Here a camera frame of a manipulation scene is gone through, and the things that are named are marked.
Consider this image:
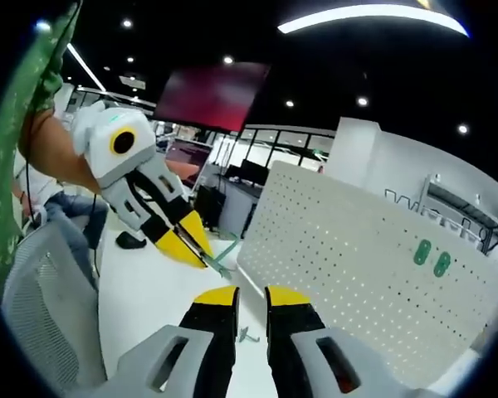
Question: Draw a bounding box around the person's green patterned shirt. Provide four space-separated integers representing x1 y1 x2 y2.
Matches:
0 2 82 291

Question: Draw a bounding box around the grey mesh office chair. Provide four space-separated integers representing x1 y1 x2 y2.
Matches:
1 216 110 398

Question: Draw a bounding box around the black desk monitor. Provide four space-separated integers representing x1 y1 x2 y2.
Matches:
227 160 271 188

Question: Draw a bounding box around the group of ceiling spotlights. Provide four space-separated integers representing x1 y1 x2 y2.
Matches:
122 18 470 136

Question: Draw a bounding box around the black rounded object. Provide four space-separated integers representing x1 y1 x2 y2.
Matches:
115 231 148 250

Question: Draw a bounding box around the short ceiling strip light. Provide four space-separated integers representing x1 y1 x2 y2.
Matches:
65 42 108 93

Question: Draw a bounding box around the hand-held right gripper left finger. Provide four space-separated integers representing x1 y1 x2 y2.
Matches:
70 284 241 398

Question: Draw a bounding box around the metal shelf rack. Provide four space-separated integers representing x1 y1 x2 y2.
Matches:
422 172 498 255

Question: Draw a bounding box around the ceiling air conditioner vent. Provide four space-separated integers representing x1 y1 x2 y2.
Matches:
117 73 148 90

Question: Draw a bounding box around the grey metal hook assembly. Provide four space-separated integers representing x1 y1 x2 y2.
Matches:
237 327 262 346

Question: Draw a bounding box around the green hook assembly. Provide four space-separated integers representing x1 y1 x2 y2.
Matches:
412 239 433 267
198 240 239 280
432 250 453 279

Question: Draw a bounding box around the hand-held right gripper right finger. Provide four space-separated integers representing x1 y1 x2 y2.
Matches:
264 285 437 398

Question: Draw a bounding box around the long ceiling strip light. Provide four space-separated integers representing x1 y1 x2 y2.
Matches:
276 2 471 39

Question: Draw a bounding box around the dark red hanging screen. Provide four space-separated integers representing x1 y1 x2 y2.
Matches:
152 61 274 134

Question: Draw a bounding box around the white perforated mounting plate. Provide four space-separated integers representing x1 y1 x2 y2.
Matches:
235 160 498 375

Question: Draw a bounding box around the black office chair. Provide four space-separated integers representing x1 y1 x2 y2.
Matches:
193 183 228 234

